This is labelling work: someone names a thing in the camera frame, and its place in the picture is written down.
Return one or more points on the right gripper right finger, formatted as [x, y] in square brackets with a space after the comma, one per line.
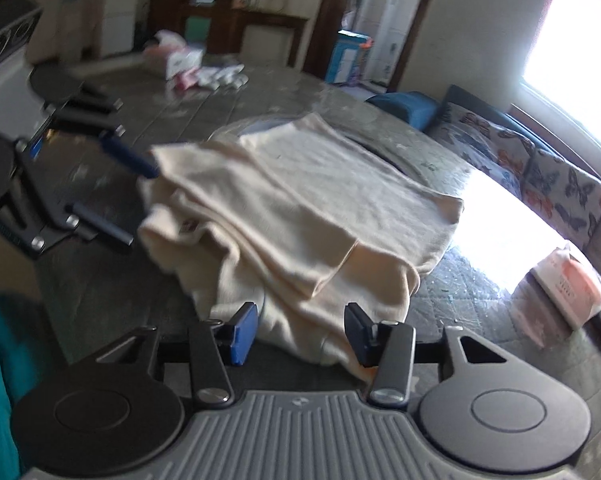
[386, 346]

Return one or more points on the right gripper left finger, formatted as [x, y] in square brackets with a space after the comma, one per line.
[213, 346]

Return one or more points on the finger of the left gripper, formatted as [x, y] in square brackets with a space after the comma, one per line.
[139, 164]
[92, 227]

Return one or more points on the cream sweater garment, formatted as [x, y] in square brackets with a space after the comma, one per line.
[300, 221]

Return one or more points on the grey quilted star tablecloth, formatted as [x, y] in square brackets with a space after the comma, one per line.
[485, 401]

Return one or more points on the black round induction cooktop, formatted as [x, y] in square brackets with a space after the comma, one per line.
[254, 124]

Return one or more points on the pink white cloth pile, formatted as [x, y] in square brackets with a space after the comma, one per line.
[211, 78]

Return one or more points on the white tissue box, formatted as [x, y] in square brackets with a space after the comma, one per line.
[170, 55]

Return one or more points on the dark wooden shelf cabinet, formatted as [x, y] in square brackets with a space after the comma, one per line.
[225, 21]

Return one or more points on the pink white tissue pack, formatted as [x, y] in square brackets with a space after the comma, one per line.
[558, 297]

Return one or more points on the butterfly pillow lower left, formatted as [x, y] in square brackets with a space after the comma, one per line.
[498, 152]

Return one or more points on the blue toy box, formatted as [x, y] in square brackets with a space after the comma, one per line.
[348, 58]

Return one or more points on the butterfly pillow upright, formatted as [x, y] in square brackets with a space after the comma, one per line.
[564, 196]

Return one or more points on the dark wooden door frame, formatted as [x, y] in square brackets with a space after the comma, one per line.
[324, 36]

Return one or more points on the window with frame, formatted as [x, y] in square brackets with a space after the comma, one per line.
[561, 82]

